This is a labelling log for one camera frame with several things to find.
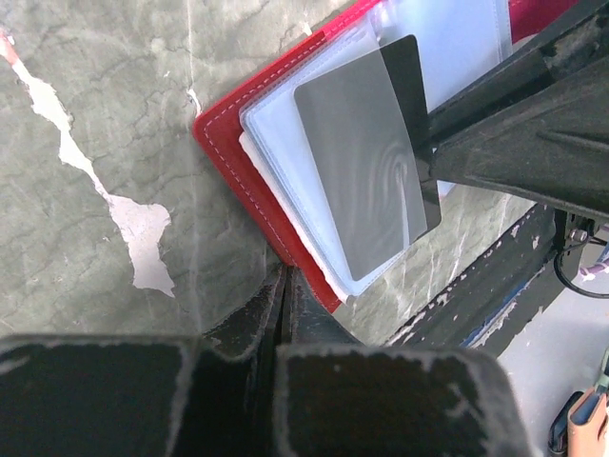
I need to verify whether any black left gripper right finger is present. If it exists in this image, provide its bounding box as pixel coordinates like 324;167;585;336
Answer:
275;270;531;456

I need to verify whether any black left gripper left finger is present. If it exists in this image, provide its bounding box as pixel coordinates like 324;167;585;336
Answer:
1;267;286;456

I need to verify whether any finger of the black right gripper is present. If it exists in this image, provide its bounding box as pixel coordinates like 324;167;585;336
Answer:
430;1;608;217

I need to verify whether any red card holder wallet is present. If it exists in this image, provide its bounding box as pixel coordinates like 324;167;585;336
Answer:
193;1;569;311

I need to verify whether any tan leather tool pouch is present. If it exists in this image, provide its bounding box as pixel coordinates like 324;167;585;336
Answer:
546;349;609;457

